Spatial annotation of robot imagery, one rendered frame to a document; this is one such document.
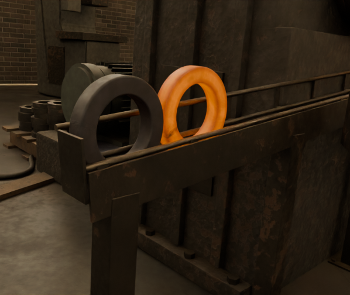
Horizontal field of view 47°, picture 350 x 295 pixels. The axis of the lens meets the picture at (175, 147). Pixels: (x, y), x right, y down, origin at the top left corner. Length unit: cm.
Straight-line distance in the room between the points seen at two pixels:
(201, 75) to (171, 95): 8
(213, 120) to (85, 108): 32
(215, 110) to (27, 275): 95
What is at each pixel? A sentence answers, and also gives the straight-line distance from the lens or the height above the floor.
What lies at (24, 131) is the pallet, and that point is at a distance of 304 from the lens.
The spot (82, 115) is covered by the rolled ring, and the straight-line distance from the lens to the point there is 64.
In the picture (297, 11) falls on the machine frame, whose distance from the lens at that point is 131.
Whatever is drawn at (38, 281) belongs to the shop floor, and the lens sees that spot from 151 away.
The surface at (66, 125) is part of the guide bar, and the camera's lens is 70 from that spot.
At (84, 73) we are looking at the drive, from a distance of 210.
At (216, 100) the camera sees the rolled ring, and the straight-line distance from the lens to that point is 85.
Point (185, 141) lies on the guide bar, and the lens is 76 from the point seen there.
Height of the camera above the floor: 80
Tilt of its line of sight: 14 degrees down
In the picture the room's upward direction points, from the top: 4 degrees clockwise
